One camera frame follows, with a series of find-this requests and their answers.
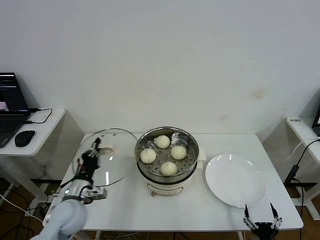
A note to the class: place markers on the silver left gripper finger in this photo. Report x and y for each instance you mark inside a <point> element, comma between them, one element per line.
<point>99,147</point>
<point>91,152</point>

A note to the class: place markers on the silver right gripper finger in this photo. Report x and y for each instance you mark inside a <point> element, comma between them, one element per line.
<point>277,221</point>
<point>250,221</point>

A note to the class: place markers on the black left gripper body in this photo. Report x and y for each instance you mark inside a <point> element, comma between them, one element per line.
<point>90,166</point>

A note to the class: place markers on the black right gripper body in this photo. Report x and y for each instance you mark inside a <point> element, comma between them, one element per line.
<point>265,231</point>

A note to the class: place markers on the round glass pot lid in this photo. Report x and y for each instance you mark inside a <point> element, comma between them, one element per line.
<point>117,170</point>

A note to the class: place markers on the white steamed baozi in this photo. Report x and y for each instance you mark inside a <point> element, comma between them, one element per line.
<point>162,141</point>
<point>148,155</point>
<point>178,152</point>
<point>168,168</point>

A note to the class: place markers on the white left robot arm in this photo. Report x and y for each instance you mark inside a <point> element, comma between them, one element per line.
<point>67,217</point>

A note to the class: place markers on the stainless steel steamer basket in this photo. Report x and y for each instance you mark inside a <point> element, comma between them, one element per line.
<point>186,175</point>

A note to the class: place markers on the white table leg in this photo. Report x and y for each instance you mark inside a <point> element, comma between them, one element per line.
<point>98,235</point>
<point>241,235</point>

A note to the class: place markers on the large white plate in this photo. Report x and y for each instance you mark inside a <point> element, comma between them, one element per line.
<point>232,180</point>

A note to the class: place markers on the white side table with laptop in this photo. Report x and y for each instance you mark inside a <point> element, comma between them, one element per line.
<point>50,132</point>

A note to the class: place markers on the black computer mouse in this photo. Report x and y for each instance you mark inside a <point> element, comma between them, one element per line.
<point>23,138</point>

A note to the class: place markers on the cream electric cooker base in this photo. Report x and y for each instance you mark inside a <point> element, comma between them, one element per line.
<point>165,187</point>

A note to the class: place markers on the black open laptop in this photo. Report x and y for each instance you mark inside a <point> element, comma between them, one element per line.
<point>10,125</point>

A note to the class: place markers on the white printed label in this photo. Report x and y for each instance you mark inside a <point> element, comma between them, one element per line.
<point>295,119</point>

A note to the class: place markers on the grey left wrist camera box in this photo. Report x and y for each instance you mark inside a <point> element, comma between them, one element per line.
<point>96,193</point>

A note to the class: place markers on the white wall outlet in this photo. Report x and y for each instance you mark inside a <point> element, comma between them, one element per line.
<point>45,165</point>

